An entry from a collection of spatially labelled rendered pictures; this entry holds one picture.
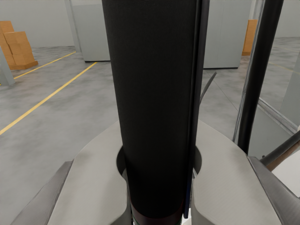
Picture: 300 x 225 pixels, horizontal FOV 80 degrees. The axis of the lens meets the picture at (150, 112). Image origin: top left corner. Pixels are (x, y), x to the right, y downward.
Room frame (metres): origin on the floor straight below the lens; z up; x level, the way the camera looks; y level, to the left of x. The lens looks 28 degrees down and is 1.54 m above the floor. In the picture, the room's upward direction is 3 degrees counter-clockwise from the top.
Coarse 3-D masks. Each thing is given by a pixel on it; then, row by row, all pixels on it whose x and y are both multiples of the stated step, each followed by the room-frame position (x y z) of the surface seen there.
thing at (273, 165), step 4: (296, 144) 0.21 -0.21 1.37; (292, 148) 0.20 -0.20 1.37; (296, 148) 0.20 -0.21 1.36; (284, 152) 0.19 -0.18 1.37; (288, 152) 0.19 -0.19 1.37; (292, 152) 0.20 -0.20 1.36; (280, 156) 0.18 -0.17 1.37; (284, 156) 0.18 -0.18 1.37; (276, 160) 0.17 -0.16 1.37; (280, 160) 0.18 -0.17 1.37; (272, 164) 0.17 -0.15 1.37; (276, 164) 0.17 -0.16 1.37; (268, 168) 0.16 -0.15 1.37; (272, 168) 0.16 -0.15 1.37
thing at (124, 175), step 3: (123, 171) 0.40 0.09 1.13; (126, 171) 0.37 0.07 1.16; (123, 174) 0.39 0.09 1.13; (126, 174) 0.36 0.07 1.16; (123, 177) 0.39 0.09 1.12; (126, 177) 0.35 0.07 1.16; (126, 180) 0.35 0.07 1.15; (126, 183) 0.35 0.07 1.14; (129, 192) 0.31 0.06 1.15; (129, 195) 0.30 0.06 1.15; (129, 198) 0.31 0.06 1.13; (129, 201) 0.31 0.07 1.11
